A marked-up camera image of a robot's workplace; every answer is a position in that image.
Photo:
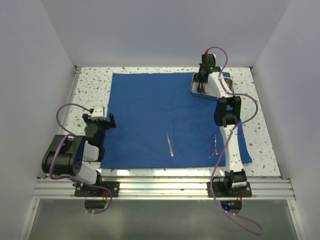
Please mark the aluminium left side rail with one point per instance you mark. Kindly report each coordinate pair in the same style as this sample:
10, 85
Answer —
68, 114

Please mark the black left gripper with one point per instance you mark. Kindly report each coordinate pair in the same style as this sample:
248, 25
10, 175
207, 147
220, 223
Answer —
87, 120

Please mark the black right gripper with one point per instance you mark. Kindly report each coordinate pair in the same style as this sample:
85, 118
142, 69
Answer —
199, 77

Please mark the aluminium rail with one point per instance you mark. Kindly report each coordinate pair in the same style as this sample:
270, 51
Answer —
166, 188
68, 114

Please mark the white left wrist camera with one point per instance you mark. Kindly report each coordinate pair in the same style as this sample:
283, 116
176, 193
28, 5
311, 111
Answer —
97, 113

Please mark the blue surgical cloth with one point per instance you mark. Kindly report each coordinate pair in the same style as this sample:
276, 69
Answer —
145, 107

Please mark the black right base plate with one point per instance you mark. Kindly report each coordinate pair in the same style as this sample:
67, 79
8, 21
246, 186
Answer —
223, 188

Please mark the silver scalpel handle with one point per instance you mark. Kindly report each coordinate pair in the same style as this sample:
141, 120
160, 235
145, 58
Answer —
169, 145

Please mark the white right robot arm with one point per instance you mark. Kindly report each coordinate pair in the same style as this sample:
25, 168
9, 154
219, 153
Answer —
211, 82

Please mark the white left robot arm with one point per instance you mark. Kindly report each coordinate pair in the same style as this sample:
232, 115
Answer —
66, 153

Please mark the silver surgical forceps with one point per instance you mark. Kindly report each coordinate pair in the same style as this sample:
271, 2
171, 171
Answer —
214, 153

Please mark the aluminium front rail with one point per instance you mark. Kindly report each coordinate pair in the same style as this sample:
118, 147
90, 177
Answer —
166, 188

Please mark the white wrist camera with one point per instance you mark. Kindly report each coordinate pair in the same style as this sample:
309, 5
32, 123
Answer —
208, 59
97, 113

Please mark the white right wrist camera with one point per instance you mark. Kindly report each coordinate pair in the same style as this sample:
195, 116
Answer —
208, 59

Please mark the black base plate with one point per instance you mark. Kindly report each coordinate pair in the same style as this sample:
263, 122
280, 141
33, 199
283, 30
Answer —
223, 188
90, 192

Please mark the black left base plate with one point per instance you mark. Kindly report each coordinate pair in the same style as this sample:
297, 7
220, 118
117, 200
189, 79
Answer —
90, 192

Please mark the stainless steel instrument tray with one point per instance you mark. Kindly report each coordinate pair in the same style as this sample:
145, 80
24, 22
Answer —
209, 92

